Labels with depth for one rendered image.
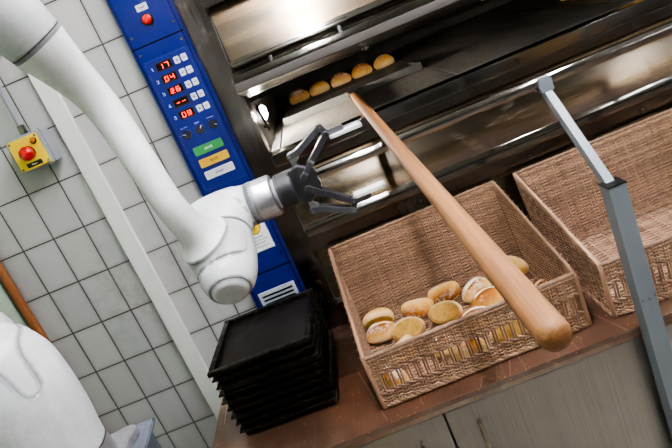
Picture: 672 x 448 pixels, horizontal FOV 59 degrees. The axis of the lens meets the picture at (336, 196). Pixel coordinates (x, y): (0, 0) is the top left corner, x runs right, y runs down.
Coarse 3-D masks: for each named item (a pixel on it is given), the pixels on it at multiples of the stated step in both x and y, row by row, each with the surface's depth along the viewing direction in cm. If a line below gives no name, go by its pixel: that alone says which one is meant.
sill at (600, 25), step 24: (648, 0) 173; (600, 24) 174; (528, 48) 175; (552, 48) 175; (480, 72) 175; (504, 72) 176; (408, 96) 179; (432, 96) 176; (360, 120) 177; (384, 120) 177; (312, 144) 178
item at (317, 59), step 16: (448, 0) 155; (464, 0) 159; (400, 16) 155; (416, 16) 155; (432, 16) 165; (368, 32) 156; (384, 32) 156; (400, 32) 172; (336, 48) 156; (352, 48) 162; (288, 64) 157; (304, 64) 157; (320, 64) 168; (256, 80) 157; (272, 80) 159; (288, 80) 175
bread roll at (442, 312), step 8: (440, 304) 167; (448, 304) 166; (456, 304) 166; (432, 312) 168; (440, 312) 167; (448, 312) 166; (456, 312) 165; (432, 320) 167; (440, 320) 166; (448, 320) 165
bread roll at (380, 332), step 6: (372, 324) 173; (378, 324) 172; (384, 324) 171; (390, 324) 171; (372, 330) 172; (378, 330) 171; (384, 330) 170; (390, 330) 170; (366, 336) 173; (372, 336) 171; (378, 336) 170; (384, 336) 170; (390, 336) 170; (372, 342) 172; (378, 342) 171; (384, 342) 171
